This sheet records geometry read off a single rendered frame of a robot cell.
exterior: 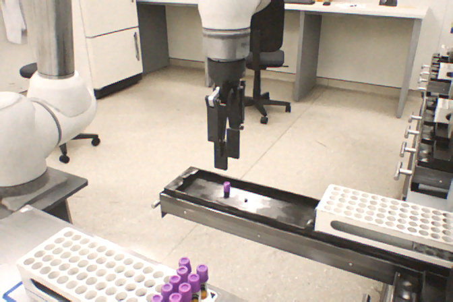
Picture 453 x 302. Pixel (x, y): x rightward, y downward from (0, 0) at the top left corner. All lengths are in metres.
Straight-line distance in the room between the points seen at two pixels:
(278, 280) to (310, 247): 1.05
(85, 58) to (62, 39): 2.87
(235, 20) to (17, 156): 0.66
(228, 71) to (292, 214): 0.32
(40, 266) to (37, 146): 0.52
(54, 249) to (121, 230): 1.49
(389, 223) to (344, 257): 0.10
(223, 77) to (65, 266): 0.42
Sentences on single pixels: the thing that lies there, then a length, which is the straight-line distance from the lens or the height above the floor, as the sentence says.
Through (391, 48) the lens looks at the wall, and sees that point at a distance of 4.24.
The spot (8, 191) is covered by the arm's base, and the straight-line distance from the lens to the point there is 1.16.
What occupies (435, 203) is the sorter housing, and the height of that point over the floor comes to 0.73.
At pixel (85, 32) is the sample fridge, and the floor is 0.67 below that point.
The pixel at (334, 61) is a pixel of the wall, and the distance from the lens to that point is 4.36.
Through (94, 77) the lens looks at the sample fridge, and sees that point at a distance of 4.02.
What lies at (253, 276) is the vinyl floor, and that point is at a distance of 1.83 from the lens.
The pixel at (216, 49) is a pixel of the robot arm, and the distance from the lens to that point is 0.73.
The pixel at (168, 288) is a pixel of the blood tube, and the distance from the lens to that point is 0.49.
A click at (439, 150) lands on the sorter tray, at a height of 0.82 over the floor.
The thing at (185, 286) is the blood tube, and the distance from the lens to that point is 0.49.
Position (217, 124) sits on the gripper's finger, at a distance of 0.75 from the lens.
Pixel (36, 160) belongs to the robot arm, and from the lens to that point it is 1.13.
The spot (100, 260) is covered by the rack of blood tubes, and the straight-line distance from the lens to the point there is 0.64.
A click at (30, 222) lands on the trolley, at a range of 0.86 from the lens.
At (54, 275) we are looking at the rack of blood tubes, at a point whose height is 0.87.
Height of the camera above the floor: 1.28
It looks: 27 degrees down
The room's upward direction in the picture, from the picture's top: straight up
